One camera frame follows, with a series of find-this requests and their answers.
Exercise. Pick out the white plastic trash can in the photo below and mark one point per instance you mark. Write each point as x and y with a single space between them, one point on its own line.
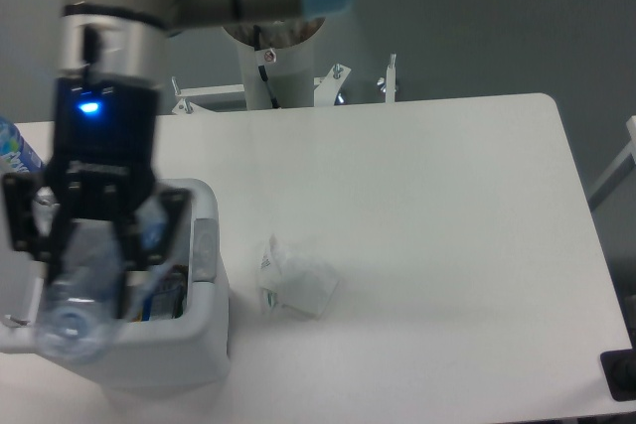
189 350

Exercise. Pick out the black table clamp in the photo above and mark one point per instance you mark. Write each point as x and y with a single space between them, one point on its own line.
619 370

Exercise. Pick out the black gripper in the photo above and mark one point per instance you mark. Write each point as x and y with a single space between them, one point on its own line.
101 168

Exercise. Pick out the clear plastic water bottle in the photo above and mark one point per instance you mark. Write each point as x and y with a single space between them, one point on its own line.
75 321

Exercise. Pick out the blue labelled bottle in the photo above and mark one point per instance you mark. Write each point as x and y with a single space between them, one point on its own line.
17 155

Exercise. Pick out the white frame at right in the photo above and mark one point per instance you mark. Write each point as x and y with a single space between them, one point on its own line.
616 172

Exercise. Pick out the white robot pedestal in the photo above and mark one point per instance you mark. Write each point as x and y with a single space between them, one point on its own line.
276 63

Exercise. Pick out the blue snack wrapper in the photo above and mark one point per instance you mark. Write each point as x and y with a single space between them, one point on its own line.
156 307

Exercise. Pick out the white paper wrapper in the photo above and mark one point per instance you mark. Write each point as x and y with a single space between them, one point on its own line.
290 279

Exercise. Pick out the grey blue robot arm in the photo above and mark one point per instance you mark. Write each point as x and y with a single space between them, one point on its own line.
124 40

